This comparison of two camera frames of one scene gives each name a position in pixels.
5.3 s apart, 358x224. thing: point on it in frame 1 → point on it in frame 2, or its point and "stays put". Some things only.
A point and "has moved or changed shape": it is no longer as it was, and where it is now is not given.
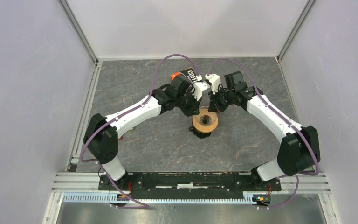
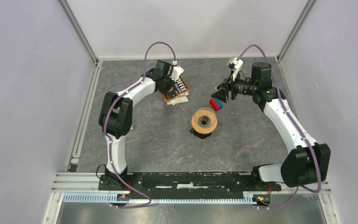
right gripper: [214, 107] → [230, 86]
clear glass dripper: [204, 117] stays put
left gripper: [193, 109] → [172, 84]
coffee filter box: [189, 73] has moved or changed shape
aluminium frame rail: [71, 181] stays put
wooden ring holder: [205, 122] stays put
